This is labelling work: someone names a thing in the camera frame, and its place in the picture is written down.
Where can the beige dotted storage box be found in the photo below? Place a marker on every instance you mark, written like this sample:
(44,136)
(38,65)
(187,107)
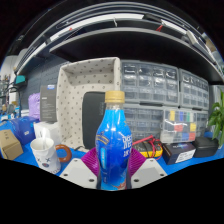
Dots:
(71,100)

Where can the blue drink bottle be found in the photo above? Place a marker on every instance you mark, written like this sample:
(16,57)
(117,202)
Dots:
(113,143)

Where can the brown cardboard box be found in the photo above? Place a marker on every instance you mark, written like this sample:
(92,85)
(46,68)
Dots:
(9,145)

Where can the blue carton box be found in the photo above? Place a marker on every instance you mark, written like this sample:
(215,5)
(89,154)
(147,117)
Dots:
(23,130)

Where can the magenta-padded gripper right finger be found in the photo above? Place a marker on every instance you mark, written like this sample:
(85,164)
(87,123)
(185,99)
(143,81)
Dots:
(149,171)

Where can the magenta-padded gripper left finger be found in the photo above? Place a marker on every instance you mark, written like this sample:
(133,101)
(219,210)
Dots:
(77,173)

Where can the black box with white label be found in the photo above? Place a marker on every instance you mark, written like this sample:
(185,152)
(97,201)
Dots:
(178,153)

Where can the black rectangular case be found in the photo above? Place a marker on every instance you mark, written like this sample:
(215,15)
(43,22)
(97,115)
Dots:
(90,120)

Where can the white carton box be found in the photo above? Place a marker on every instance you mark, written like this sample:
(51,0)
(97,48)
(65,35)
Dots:
(50,130)

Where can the small teal object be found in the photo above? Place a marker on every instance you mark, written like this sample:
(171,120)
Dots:
(20,79)

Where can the clear organizer with colourful parts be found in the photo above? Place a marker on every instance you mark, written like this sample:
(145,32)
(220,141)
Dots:
(180,126)

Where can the yellow multimeter with red leads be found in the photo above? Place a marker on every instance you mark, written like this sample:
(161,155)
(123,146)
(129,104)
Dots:
(150,150)

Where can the thin metal spoon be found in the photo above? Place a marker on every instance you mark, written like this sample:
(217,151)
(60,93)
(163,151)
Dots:
(44,138)

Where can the grey small-parts drawer cabinet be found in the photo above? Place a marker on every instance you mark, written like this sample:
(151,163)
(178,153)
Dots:
(203,123)
(145,121)
(150,83)
(194,90)

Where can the green potted plant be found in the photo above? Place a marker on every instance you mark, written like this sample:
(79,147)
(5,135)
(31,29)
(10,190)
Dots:
(217,120)

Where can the dark grey upright carton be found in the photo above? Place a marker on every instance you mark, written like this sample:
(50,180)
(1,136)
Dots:
(48,103)

